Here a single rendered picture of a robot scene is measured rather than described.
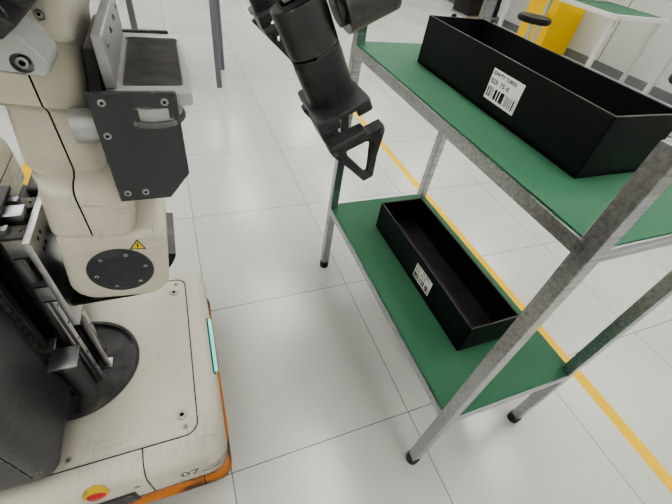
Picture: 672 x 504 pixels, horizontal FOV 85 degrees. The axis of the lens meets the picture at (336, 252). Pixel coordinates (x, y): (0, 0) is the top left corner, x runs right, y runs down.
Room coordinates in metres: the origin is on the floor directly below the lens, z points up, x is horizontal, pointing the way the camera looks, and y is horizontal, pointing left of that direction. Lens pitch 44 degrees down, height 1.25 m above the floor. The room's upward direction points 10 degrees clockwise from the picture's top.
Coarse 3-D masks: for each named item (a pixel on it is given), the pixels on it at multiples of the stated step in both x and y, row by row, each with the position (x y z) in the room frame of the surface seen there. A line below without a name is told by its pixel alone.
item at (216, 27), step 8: (128, 0) 3.15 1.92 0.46; (216, 0) 3.34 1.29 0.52; (128, 8) 3.15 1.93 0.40; (216, 8) 3.34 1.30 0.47; (216, 16) 3.34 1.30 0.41; (136, 24) 3.17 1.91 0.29; (216, 24) 2.95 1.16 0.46; (216, 32) 2.95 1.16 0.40; (216, 40) 2.95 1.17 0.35; (216, 48) 2.95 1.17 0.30; (216, 56) 2.95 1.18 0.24; (216, 64) 2.94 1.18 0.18; (224, 64) 3.38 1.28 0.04; (216, 72) 2.94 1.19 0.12; (216, 80) 2.94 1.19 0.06
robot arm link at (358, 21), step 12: (288, 0) 0.38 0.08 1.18; (348, 0) 0.42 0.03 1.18; (360, 0) 0.43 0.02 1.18; (372, 0) 0.43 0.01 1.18; (384, 0) 0.44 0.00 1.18; (396, 0) 0.45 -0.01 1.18; (348, 12) 0.42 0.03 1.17; (360, 12) 0.43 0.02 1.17; (372, 12) 0.44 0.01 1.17; (384, 12) 0.45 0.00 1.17; (348, 24) 0.44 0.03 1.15; (360, 24) 0.43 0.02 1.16
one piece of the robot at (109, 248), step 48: (48, 0) 0.39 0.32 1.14; (0, 96) 0.40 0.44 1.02; (48, 96) 0.42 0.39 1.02; (48, 144) 0.42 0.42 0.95; (96, 144) 0.45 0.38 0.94; (48, 192) 0.38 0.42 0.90; (96, 192) 0.41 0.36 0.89; (96, 240) 0.39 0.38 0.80; (144, 240) 0.42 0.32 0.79; (96, 288) 0.38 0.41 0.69; (144, 288) 0.41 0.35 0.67
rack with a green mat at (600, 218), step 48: (384, 48) 1.18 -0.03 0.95; (432, 96) 0.87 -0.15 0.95; (480, 144) 0.67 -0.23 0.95; (336, 192) 1.18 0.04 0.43; (528, 192) 0.53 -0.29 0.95; (576, 192) 0.55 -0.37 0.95; (624, 192) 0.42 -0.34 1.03; (384, 240) 1.04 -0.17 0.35; (576, 240) 0.43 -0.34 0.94; (624, 240) 0.44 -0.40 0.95; (384, 288) 0.80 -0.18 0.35; (432, 336) 0.65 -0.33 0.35; (528, 336) 0.41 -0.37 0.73; (432, 384) 0.50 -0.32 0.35; (480, 384) 0.41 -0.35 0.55; (528, 384) 0.55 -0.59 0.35; (432, 432) 0.41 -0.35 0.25
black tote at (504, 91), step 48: (432, 48) 1.06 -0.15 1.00; (480, 48) 0.91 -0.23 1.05; (528, 48) 1.01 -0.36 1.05; (480, 96) 0.86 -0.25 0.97; (528, 96) 0.75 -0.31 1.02; (576, 96) 0.67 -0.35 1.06; (624, 96) 0.77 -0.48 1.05; (528, 144) 0.70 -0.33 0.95; (576, 144) 0.63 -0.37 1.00; (624, 144) 0.63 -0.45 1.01
